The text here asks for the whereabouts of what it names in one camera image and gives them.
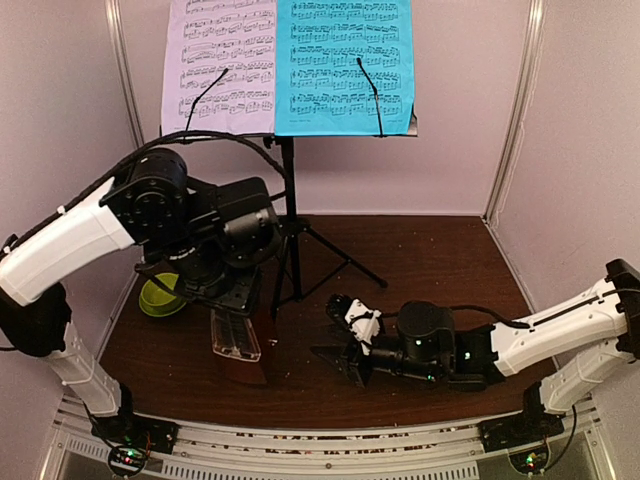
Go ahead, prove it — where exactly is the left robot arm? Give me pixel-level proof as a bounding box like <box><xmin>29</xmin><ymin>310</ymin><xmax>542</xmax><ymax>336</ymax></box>
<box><xmin>1</xmin><ymin>129</ymin><xmax>281</xmax><ymax>444</ymax></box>

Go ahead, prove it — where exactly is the aluminium front rail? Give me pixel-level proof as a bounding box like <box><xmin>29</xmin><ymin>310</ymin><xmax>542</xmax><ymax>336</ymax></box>
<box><xmin>49</xmin><ymin>392</ymin><xmax>614</xmax><ymax>480</ymax></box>

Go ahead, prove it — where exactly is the wooden metronome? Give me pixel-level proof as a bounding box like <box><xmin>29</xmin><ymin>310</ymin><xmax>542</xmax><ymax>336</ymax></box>
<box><xmin>211</xmin><ymin>284</ymin><xmax>278</xmax><ymax>386</ymax></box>

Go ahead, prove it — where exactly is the lilac sheet music paper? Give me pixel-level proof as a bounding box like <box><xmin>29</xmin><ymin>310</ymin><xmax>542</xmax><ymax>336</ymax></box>
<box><xmin>161</xmin><ymin>0</ymin><xmax>277</xmax><ymax>135</ymax></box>

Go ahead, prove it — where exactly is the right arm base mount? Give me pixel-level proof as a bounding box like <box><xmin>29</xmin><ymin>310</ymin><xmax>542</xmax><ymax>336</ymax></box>
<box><xmin>478</xmin><ymin>413</ymin><xmax>564</xmax><ymax>477</ymax></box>

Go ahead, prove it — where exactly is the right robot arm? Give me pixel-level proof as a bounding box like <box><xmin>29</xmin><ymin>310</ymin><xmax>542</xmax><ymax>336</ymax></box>
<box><xmin>311</xmin><ymin>259</ymin><xmax>639</xmax><ymax>442</ymax></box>

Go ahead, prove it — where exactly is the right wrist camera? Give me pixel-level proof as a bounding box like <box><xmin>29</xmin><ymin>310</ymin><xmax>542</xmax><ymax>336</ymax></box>
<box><xmin>326</xmin><ymin>294</ymin><xmax>384</xmax><ymax>356</ymax></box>

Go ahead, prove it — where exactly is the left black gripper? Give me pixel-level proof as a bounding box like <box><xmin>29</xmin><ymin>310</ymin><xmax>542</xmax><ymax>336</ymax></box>
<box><xmin>155</xmin><ymin>228</ymin><xmax>265</xmax><ymax>319</ymax></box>

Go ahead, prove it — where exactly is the left aluminium frame post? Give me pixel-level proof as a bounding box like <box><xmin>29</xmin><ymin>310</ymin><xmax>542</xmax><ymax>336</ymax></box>
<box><xmin>105</xmin><ymin>1</ymin><xmax>169</xmax><ymax>147</ymax></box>

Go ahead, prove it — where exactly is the black perforated music stand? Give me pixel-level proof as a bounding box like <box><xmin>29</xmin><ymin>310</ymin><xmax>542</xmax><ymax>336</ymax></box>
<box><xmin>158</xmin><ymin>0</ymin><xmax>419</xmax><ymax>321</ymax></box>

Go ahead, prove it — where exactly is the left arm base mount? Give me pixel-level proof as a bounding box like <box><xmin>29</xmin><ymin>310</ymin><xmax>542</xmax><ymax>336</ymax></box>
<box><xmin>86</xmin><ymin>411</ymin><xmax>179</xmax><ymax>479</ymax></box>

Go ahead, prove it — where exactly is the green bowl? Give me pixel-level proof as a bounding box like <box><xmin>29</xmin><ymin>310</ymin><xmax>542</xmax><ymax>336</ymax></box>
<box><xmin>138</xmin><ymin>280</ymin><xmax>187</xmax><ymax>318</ymax></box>

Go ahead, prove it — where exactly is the cyan paper sheet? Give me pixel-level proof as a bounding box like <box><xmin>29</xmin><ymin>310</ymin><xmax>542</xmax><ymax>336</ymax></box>
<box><xmin>275</xmin><ymin>1</ymin><xmax>415</xmax><ymax>137</ymax></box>

